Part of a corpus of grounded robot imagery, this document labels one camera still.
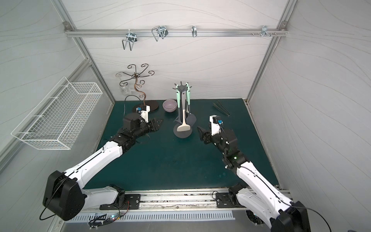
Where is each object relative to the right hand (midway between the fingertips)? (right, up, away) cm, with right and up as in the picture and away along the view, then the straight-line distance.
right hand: (203, 123), depth 75 cm
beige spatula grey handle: (-10, -3, +9) cm, 14 cm away
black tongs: (+22, +6, +38) cm, 45 cm away
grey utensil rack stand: (-11, -10, +24) cm, 28 cm away
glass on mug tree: (-53, +22, +24) cm, 62 cm away
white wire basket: (-71, +1, -7) cm, 72 cm away
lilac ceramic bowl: (-23, +12, +36) cm, 44 cm away
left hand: (-22, +2, +3) cm, 23 cm away
